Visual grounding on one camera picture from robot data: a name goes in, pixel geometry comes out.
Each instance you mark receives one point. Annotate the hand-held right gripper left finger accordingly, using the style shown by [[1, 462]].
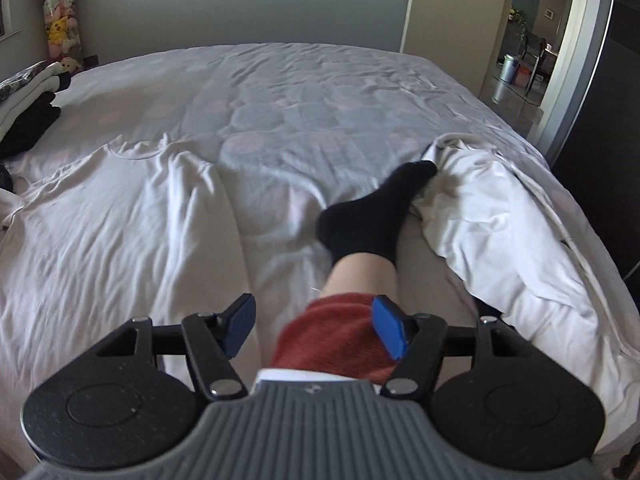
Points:
[[239, 324]]

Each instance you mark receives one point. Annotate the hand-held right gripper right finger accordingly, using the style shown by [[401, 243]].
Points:
[[390, 329]]

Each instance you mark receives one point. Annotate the white t-shirt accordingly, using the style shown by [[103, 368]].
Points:
[[100, 235]]

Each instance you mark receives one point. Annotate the stack of folded clothes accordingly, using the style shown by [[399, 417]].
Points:
[[52, 76]]

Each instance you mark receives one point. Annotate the red shorts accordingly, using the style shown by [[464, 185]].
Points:
[[330, 335]]

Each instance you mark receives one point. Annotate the person's bare lower leg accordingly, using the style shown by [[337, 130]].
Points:
[[357, 277]]

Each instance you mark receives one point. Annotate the black sock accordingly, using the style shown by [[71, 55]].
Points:
[[365, 220]]

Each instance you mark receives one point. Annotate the white duvet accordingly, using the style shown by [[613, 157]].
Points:
[[500, 220]]

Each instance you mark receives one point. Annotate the bed with dotted sheet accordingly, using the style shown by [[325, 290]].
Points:
[[300, 110]]

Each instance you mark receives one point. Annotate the orange box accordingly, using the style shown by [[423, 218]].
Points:
[[523, 76]]

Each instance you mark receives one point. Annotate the silver trash can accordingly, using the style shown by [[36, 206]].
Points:
[[510, 67]]

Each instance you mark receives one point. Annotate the black folded garment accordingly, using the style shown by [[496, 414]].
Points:
[[27, 122]]

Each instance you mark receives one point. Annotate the dark wardrobe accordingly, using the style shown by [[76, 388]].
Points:
[[610, 135]]

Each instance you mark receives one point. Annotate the dark chair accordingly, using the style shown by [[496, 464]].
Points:
[[534, 55]]

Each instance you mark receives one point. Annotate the white door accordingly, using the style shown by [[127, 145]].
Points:
[[450, 25]]

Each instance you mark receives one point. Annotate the black and white patterned cloth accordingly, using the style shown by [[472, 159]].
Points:
[[17, 80]]

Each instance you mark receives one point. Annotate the potted plant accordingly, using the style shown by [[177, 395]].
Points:
[[519, 22]]

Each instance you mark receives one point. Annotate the hanging column of plush toys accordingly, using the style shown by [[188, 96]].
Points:
[[60, 20]]

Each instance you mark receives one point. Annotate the white door frame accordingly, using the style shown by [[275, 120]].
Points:
[[575, 50]]

